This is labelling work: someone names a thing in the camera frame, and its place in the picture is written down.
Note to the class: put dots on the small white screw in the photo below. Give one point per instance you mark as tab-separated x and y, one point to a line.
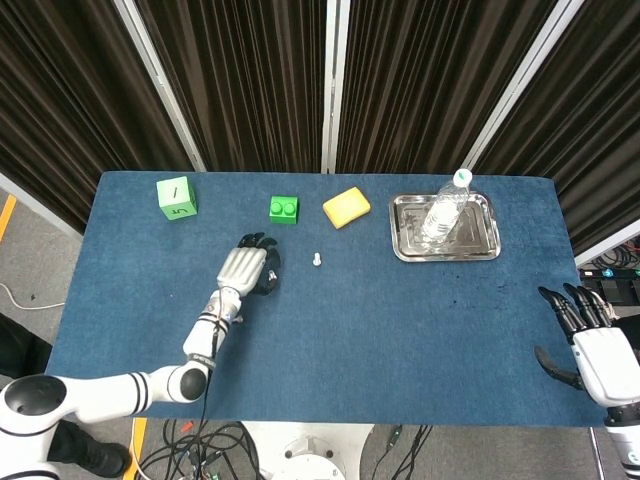
316	259

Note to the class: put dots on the clear plastic water bottle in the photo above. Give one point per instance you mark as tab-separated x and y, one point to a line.
445	215

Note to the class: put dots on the black shoe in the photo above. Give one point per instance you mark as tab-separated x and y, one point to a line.
95	452

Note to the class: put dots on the dark brown pleated curtain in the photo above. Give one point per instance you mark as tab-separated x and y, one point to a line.
65	100
590	125
425	75
240	75

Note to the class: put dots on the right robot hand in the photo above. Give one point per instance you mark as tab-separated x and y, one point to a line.
605	360

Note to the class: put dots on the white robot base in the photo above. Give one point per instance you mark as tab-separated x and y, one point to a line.
305	452

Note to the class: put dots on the white partition post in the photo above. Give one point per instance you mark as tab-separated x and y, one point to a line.
334	85
520	85
160	85

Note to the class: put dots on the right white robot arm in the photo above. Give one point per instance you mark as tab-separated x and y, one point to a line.
625	442

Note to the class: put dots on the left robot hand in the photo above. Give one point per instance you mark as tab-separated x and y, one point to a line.
242	267

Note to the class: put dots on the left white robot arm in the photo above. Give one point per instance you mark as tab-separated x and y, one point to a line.
100	395

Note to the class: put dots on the blue table cloth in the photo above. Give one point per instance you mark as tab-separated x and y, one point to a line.
375	340

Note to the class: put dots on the white partition base rail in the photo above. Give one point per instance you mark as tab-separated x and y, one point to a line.
40	205
607	248

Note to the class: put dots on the green numbered cube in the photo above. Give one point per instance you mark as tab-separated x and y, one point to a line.
175	197

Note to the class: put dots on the yellow sponge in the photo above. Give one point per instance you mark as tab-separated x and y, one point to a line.
346	207

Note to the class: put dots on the metal tray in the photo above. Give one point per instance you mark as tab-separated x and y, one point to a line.
475	240

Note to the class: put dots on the green two-stud building brick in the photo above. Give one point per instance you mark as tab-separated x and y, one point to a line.
284	210

